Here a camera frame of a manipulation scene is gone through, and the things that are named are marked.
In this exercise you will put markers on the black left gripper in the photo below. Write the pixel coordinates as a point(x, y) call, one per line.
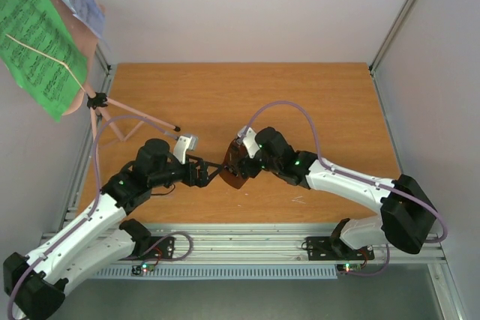
point(202, 180)

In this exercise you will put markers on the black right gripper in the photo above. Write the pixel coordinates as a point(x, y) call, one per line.
point(242, 165)

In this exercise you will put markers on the brown wooden metronome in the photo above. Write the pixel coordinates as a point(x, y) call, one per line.
point(233, 153)

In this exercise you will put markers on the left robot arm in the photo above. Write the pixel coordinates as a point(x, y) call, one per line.
point(38, 283)

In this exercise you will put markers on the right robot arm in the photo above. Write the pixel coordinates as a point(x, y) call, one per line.
point(404, 215)

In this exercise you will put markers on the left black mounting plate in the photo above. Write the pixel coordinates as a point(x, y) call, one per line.
point(163, 249)

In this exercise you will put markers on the black mounting plate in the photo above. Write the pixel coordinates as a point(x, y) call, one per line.
point(319, 249)
point(163, 249)

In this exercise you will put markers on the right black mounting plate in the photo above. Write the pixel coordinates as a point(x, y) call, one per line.
point(319, 249)

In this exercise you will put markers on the green sheet music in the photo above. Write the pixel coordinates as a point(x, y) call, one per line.
point(41, 55)

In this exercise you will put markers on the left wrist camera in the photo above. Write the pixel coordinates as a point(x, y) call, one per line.
point(184, 144)

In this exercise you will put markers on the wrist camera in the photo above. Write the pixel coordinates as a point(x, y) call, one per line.
point(184, 144)
point(246, 137)

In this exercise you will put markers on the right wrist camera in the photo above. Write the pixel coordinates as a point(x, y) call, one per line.
point(246, 137)

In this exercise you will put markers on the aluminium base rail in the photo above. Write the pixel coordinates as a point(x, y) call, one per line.
point(267, 244)

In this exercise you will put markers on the grey slotted cable duct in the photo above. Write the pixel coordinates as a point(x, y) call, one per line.
point(219, 272)

